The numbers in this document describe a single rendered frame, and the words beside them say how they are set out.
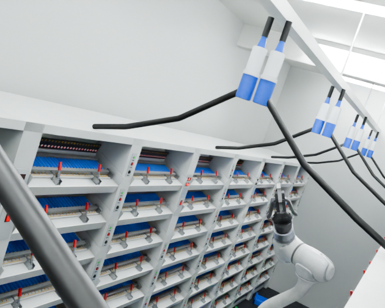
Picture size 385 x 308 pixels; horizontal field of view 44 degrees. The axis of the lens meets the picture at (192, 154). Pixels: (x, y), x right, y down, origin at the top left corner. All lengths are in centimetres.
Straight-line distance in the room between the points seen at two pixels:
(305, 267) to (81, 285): 173
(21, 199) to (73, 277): 8
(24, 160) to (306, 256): 118
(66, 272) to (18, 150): 143
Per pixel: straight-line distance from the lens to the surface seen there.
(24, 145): 179
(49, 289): 240
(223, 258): 440
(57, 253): 37
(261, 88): 177
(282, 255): 212
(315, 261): 203
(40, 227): 38
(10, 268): 208
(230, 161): 357
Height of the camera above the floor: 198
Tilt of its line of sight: 6 degrees down
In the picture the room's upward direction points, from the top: 19 degrees clockwise
